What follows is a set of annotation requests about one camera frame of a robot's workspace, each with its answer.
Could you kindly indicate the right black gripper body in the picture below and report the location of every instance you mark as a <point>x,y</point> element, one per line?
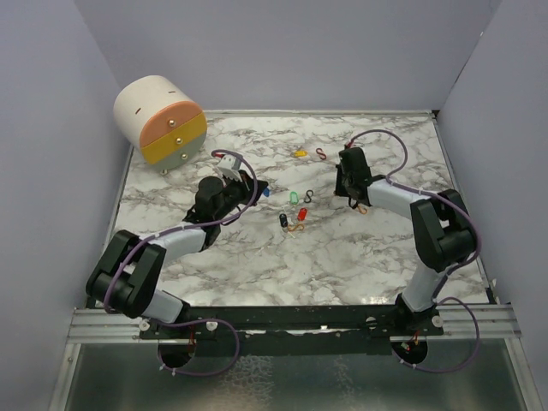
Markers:
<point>342,183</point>

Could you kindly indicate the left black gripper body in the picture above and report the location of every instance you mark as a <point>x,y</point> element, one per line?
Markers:
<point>235,193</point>

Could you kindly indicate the green tag key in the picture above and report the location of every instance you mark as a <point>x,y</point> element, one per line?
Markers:
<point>293,198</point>

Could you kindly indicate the black tag key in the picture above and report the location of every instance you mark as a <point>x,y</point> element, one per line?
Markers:
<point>283,220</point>

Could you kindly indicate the black S carabiner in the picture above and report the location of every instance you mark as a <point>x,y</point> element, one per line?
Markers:
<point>308,196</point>

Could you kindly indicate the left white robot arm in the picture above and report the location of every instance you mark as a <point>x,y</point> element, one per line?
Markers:
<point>126,276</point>

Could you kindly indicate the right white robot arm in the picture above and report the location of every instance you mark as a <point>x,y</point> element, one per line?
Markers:
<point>444,235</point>

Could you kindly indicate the dark red S carabiner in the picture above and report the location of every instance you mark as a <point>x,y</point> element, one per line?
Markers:
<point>321,154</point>

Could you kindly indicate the yellow tag key far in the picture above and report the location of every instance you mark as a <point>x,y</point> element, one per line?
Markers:
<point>299,153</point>

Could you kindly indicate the red tag key centre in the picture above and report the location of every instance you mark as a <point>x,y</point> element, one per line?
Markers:
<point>302,214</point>

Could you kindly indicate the orange S carabiner lower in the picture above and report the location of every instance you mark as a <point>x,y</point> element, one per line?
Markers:
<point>295,227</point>

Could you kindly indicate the round pastel drawer cabinet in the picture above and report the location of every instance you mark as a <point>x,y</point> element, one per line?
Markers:
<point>160,121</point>

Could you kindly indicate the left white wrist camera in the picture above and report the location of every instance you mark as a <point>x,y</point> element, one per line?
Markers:
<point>229,167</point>

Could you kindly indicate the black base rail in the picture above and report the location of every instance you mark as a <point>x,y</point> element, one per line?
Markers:
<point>295,330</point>

